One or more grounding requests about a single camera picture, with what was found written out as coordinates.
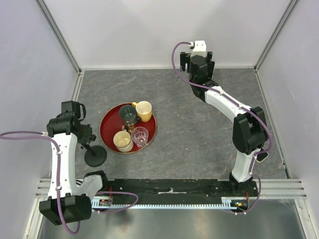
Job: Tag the dark green glass cup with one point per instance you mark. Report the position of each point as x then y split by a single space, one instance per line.
129 115

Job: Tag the red round tray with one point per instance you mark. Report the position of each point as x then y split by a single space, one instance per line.
112 123

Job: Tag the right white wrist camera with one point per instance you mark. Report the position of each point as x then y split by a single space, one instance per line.
198 48

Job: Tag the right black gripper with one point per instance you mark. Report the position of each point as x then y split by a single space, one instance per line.
185 58

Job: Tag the cream cup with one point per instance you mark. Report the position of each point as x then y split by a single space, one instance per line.
123 141

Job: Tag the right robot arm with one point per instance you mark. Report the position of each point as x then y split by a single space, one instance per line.
250 130

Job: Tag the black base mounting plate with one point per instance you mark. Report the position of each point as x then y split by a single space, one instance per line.
180 191

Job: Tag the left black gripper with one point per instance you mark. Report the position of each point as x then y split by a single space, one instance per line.
85 139

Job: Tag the clear drinking glass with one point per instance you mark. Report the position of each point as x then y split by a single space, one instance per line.
140 136

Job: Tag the light blue cable duct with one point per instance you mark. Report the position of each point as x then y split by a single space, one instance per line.
226 204

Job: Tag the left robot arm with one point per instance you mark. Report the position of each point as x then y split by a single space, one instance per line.
69 201

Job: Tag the yellow mug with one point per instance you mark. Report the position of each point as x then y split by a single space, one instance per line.
144 110

